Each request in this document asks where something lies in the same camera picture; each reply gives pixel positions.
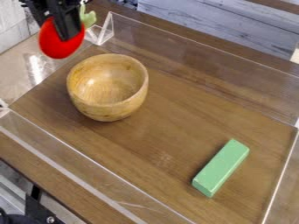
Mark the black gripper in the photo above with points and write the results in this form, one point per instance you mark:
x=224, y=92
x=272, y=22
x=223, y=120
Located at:
x=65, y=15

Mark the red toy strawberry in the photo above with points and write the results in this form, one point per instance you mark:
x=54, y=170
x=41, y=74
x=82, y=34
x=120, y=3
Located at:
x=52, y=46

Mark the wooden bowl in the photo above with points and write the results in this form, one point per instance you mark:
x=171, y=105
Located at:
x=106, y=86

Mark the clear acrylic tray walls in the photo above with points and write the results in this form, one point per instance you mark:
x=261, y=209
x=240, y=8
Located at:
x=124, y=172

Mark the green rectangular block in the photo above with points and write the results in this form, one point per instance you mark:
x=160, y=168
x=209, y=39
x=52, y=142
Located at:
x=216, y=171

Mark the black clamp under table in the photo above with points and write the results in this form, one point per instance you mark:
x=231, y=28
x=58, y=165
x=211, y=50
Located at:
x=36, y=213

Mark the clear acrylic corner bracket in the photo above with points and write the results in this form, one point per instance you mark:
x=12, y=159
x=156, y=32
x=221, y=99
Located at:
x=97, y=34

